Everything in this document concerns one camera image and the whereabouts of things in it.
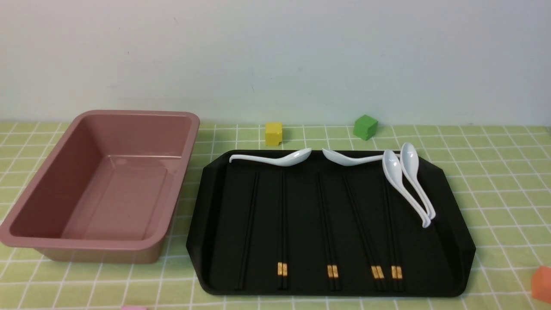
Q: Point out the plain black chopstick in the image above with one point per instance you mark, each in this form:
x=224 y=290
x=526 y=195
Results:
x=250 y=232
x=247 y=232

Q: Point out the yellow wooden cube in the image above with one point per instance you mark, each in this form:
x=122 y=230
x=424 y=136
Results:
x=273 y=133

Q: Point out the white spoon far left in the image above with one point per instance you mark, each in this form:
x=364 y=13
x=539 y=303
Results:
x=285 y=161

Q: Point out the white spoon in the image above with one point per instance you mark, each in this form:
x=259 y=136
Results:
x=410 y=165
x=347 y=161
x=393 y=173
x=285 y=161

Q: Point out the white spoon centre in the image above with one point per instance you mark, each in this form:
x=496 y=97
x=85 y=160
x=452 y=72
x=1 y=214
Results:
x=347 y=161

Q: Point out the black serving tray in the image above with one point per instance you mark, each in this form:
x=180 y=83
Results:
x=233 y=240

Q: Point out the green wooden cube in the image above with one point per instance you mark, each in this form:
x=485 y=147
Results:
x=365 y=127

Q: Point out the gold-banded chopstick pair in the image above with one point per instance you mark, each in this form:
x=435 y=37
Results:
x=284 y=233
x=280 y=236
x=372 y=246
x=390 y=237
x=328 y=250
x=396 y=244
x=331 y=240
x=362 y=232

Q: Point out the white spoon inner right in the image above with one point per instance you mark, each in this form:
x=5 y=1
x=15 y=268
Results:
x=393 y=173

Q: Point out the white spoon outer right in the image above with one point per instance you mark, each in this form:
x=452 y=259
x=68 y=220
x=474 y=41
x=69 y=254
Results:
x=410 y=165

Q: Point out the pink rectangular plastic bin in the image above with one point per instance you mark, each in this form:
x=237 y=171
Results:
x=108 y=189

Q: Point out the pink block at bottom edge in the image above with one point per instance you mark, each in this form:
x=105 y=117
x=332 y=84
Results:
x=128 y=307

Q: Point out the orange wooden block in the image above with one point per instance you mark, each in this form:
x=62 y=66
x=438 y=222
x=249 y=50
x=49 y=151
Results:
x=541 y=284

